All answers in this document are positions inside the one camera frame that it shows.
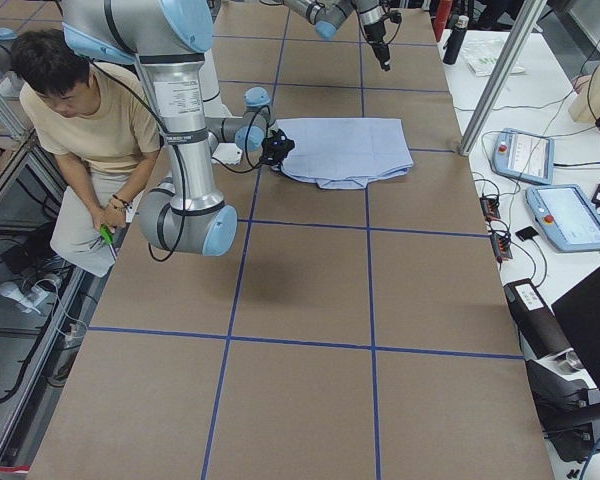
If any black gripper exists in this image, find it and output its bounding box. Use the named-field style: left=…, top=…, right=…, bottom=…
left=260, top=130, right=295, bottom=167
left=363, top=19, right=391, bottom=71

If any light blue striped shirt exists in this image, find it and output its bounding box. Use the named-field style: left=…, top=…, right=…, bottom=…
left=271, top=118, right=413, bottom=190

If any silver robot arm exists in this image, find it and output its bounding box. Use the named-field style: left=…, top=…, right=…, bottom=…
left=280, top=0, right=402, bottom=71
left=63, top=1, right=295, bottom=256

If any black water bottle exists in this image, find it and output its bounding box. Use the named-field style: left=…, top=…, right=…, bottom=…
left=442, top=15, right=470, bottom=65

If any upper teach pendant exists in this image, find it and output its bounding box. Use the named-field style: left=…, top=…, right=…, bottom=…
left=490, top=128, right=555, bottom=185

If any teach pendant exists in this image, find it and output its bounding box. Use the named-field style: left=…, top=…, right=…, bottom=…
left=525, top=184, right=600, bottom=253
left=490, top=128, right=555, bottom=185

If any person in beige shirt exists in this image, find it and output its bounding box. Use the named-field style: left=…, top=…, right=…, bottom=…
left=11, top=29, right=161, bottom=277

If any orange connector board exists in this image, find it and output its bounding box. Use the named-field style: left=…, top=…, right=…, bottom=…
left=479, top=196, right=501, bottom=221

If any lower teach pendant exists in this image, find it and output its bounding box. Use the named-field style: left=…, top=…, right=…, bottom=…
left=525, top=184, right=600, bottom=253

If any brown paper roll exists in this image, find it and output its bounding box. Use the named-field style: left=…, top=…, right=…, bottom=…
left=503, top=279, right=571, bottom=358

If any black monitor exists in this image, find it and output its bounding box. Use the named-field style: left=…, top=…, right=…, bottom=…
left=552, top=266, right=600, bottom=389

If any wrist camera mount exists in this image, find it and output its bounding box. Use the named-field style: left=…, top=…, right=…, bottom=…
left=384, top=10, right=402, bottom=25

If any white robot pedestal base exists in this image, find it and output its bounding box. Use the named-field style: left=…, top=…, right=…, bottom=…
left=199, top=50, right=243, bottom=166

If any aluminium frame post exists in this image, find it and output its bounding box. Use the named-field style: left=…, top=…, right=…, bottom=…
left=458, top=0, right=547, bottom=157

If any green handled tool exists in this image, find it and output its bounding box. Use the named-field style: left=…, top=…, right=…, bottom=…
left=99, top=224, right=114, bottom=246

